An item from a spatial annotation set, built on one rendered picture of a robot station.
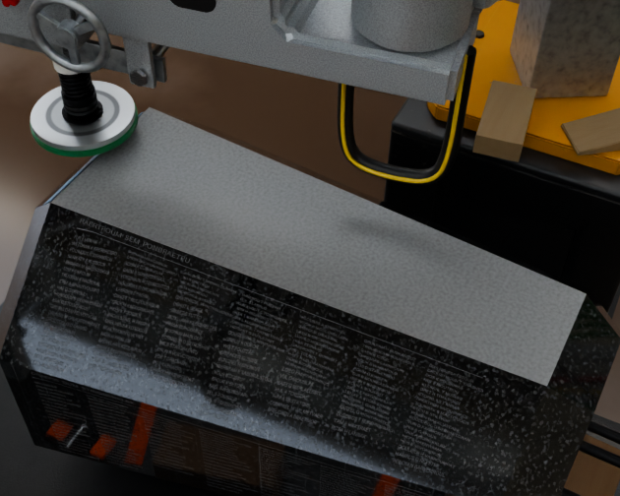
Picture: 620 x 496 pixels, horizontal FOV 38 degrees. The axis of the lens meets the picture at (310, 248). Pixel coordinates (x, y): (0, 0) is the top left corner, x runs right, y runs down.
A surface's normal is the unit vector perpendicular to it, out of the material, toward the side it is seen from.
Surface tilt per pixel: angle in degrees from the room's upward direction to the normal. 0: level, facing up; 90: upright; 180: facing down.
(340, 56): 90
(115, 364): 45
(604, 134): 11
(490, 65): 0
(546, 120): 0
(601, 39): 90
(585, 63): 90
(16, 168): 0
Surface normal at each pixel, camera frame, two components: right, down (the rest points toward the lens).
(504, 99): 0.01, -0.67
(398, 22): -0.32, 0.70
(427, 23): 0.15, 0.73
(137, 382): -0.29, 0.00
